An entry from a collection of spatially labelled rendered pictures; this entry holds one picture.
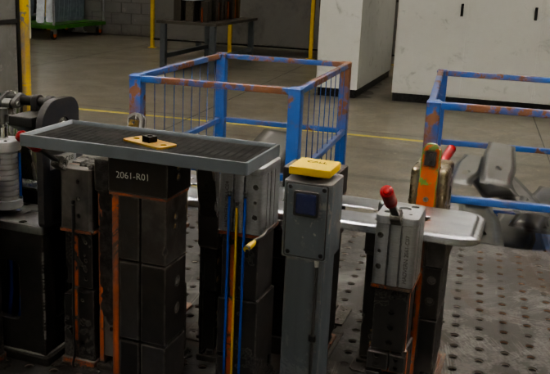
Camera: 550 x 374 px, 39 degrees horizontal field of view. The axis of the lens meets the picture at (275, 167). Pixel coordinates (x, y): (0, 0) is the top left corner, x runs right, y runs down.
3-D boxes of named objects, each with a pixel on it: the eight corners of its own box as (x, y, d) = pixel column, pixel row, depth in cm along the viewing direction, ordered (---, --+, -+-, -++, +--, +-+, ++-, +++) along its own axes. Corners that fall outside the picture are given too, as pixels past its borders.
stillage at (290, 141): (215, 205, 483) (218, 51, 460) (341, 221, 463) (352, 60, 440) (128, 272, 371) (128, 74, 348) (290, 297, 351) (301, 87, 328)
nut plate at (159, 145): (178, 146, 116) (178, 138, 115) (159, 150, 113) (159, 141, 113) (141, 137, 121) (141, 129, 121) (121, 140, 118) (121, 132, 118)
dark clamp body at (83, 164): (132, 346, 152) (132, 155, 142) (96, 378, 140) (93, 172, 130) (85, 336, 155) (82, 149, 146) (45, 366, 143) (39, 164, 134)
